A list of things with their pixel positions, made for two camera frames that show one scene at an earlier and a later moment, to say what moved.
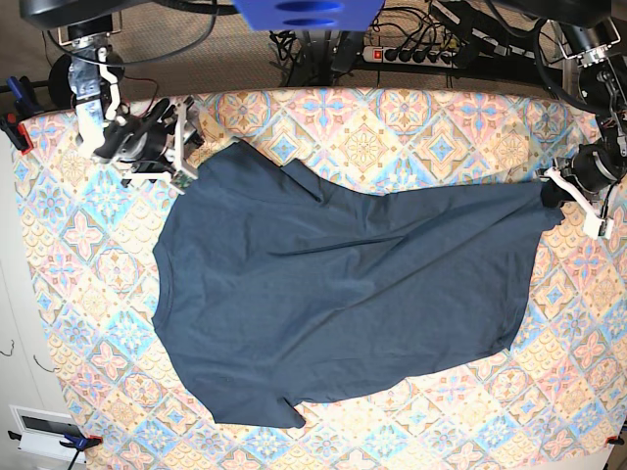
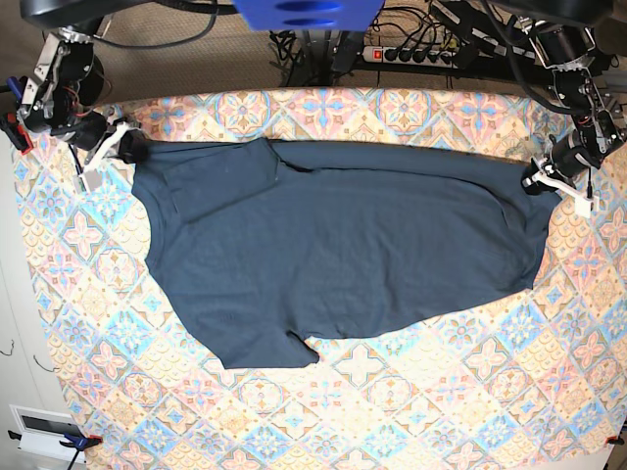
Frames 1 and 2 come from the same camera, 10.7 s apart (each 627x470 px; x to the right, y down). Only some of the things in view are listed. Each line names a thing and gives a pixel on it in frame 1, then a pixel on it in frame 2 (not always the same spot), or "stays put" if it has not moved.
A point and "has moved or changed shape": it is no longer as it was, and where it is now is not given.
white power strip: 409,57 stays put
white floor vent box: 42,431 stays put
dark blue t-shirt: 269,294 has moved or changed shape
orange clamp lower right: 614,440 stays put
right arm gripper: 591,171 -> 565,162
